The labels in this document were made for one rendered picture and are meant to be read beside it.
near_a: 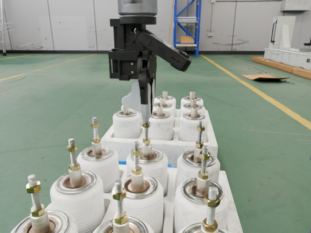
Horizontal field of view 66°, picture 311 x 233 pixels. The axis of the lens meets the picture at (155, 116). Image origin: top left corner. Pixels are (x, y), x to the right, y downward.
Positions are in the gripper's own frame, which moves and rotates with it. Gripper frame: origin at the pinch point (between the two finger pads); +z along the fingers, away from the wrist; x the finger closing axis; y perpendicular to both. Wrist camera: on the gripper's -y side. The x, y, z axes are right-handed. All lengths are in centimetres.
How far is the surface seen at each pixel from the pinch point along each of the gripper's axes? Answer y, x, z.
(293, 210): -41, -20, 35
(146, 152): 0.4, 1.1, 8.3
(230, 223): -17.8, 9.9, 16.9
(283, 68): -123, -340, 31
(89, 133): 49, -64, 35
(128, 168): 4.1, 3.2, 11.7
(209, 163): -13.5, 0.9, 9.5
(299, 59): -134, -318, 16
